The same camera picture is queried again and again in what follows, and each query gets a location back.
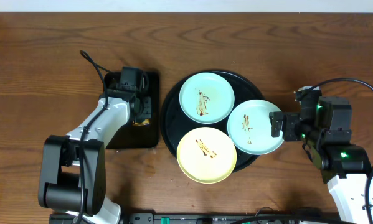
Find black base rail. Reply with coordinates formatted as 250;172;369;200
49;212;339;224

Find yellow plate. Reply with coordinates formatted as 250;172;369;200
177;127;237;184

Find rectangular black tray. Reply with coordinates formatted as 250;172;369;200
105;71;159;149

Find mint green plate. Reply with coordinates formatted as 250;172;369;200
179;72;235;124
227;100;284;155

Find orange green sponge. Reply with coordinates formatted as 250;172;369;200
132;119;150;126

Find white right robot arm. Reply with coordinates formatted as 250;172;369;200
269;88;373;223

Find round black tray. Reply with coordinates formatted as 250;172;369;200
159;70;264;157

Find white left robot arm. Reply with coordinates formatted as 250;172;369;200
38;81;159;223

